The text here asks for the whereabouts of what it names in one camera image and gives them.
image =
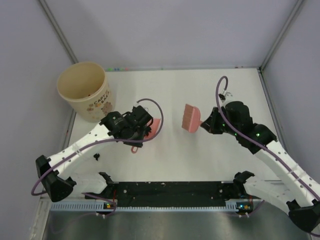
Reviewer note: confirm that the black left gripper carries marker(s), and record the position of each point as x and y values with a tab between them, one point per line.
138	144

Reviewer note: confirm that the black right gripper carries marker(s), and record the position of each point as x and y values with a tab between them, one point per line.
210	124

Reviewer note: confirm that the pink dustpan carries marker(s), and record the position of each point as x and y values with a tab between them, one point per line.
153	124

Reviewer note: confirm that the pink hand brush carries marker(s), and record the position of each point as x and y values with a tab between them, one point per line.
191	119

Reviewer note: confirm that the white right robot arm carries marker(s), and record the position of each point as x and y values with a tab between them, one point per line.
233	117

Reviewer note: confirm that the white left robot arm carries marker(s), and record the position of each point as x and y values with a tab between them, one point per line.
57	172

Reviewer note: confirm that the black paper scrap left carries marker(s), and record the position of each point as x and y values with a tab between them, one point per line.
96	156

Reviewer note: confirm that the beige capybara bucket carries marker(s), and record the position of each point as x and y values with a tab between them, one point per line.
85	87

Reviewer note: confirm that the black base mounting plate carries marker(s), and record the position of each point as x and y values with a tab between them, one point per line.
176	193

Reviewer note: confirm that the grey slotted cable duct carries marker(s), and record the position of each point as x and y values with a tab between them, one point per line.
100	206

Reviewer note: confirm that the right aluminium frame post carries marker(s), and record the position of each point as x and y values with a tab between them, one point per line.
294	13

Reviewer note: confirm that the aluminium frame post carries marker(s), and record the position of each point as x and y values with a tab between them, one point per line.
58	31
294	13

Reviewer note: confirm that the left aluminium frame post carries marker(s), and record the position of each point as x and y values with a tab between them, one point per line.
58	31

